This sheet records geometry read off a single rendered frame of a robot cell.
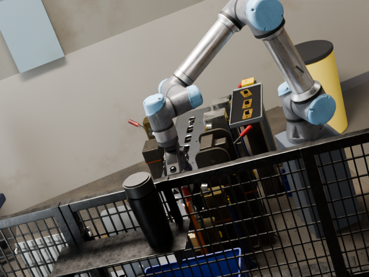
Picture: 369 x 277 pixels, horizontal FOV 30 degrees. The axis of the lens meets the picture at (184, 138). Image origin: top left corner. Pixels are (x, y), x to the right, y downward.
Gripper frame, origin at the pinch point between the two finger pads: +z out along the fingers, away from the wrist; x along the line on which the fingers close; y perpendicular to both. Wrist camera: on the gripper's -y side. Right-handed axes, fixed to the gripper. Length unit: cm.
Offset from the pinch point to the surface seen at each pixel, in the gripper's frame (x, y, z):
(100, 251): 8, -64, -24
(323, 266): -42, -35, 16
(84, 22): 102, 263, -7
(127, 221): 13.5, -26.8, -8.9
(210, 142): -6.5, 34.4, 0.8
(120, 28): 81, 270, 7
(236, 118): -15, 57, 4
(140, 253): -3, -68, -24
